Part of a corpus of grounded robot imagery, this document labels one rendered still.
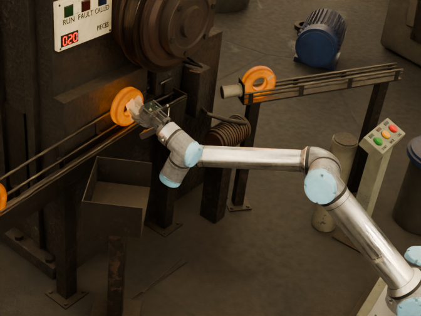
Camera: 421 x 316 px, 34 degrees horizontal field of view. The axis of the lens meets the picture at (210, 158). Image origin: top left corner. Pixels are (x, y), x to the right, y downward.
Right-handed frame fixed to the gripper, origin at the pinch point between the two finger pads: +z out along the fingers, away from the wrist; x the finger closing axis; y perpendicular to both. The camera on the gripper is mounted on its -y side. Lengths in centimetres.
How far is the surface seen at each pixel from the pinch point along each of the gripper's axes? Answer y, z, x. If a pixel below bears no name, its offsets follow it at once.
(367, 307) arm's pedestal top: -36, -119, -37
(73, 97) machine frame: 6.5, 8.3, 22.2
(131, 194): -10.5, -29.5, 23.8
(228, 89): -7, -14, -54
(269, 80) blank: -1, -23, -70
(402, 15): -50, -9, -294
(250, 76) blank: 0, -17, -62
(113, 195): -11.8, -25.2, 28.7
